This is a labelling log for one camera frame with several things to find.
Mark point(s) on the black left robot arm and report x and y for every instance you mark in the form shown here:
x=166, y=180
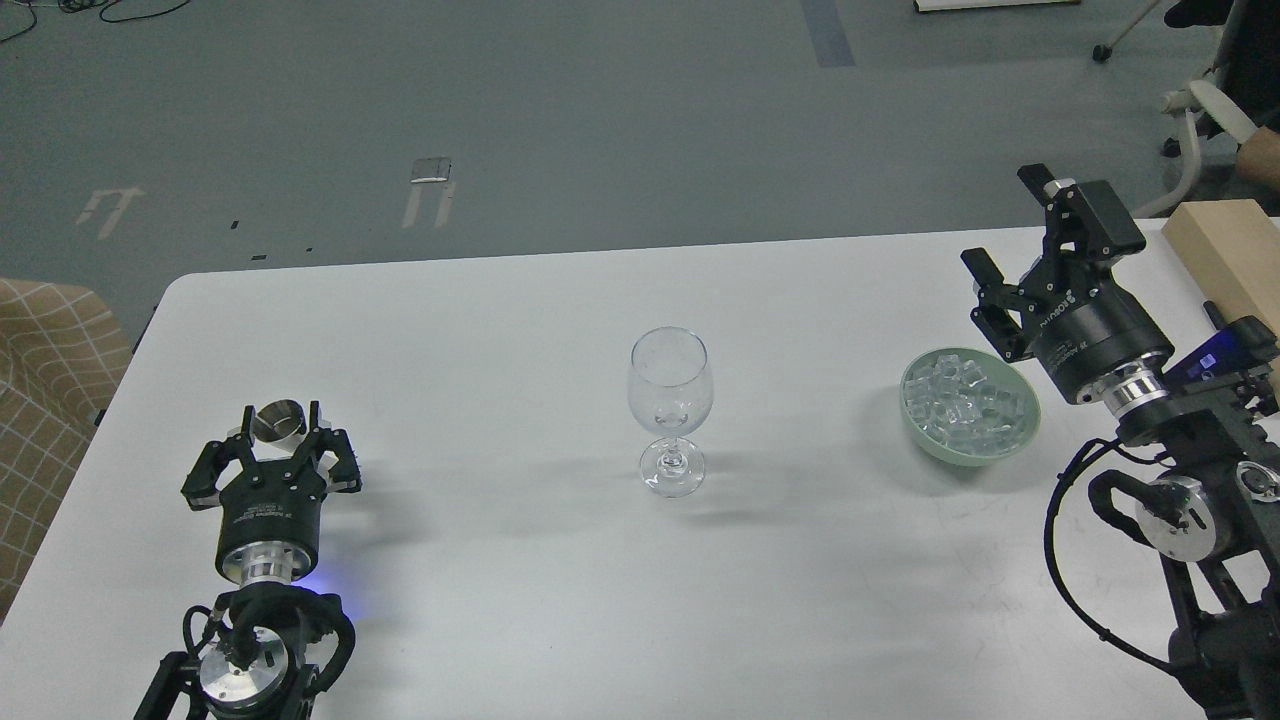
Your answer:
x=269, y=647

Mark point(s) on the light wooden box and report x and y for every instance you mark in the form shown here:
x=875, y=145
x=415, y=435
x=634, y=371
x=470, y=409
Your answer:
x=1231, y=250

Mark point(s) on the person in dark clothes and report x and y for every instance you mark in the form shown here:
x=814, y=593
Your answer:
x=1253, y=84

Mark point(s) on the steel double jigger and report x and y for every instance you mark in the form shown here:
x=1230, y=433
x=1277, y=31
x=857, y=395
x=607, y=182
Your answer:
x=281, y=425

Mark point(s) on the clear wine glass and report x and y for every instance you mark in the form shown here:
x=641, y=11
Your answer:
x=670, y=392

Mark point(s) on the black marker pen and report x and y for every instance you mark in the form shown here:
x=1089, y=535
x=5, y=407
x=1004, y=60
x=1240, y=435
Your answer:
x=1214, y=314

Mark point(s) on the green bowl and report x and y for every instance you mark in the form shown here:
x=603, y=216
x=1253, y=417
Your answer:
x=925, y=435

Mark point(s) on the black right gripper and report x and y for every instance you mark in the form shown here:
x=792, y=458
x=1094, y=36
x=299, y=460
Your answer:
x=1068, y=312

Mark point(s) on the white office chair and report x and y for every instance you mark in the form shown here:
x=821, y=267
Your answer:
x=1200, y=108

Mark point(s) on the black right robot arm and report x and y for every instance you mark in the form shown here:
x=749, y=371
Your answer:
x=1212, y=513

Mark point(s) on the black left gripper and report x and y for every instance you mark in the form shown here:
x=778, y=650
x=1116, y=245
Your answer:
x=270, y=512

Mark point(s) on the clear ice cubes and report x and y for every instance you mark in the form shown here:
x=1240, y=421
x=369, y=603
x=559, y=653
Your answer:
x=965, y=405

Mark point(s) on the tan checkered chair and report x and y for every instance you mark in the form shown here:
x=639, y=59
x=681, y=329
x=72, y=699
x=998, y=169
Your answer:
x=63, y=355

